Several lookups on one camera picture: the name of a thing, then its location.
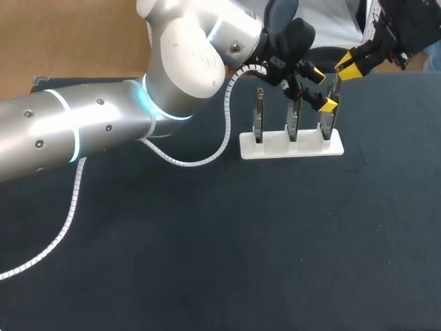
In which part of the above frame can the small circuit board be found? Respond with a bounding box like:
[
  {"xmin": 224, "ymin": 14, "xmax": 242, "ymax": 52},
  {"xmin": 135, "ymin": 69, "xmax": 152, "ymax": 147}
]
[
  {"xmin": 252, "ymin": 87, "xmax": 267, "ymax": 144},
  {"xmin": 317, "ymin": 80, "xmax": 342, "ymax": 141},
  {"xmin": 285, "ymin": 99, "xmax": 303, "ymax": 143}
]

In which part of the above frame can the white stand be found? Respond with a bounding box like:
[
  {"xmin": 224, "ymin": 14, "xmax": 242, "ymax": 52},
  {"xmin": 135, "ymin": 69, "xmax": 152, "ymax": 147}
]
[{"xmin": 238, "ymin": 128, "xmax": 345, "ymax": 161}]

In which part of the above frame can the white cable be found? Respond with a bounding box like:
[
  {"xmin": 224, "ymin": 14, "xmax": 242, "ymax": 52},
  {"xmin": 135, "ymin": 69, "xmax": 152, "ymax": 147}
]
[{"xmin": 0, "ymin": 63, "xmax": 269, "ymax": 281}]

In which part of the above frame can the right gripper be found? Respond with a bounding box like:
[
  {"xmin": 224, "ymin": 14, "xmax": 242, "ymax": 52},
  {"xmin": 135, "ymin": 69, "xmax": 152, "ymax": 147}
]
[{"xmin": 372, "ymin": 0, "xmax": 441, "ymax": 70}]

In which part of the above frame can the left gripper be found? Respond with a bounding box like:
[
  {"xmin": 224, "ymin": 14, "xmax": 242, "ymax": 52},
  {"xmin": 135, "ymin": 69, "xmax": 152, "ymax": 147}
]
[{"xmin": 246, "ymin": 0, "xmax": 394, "ymax": 114}]

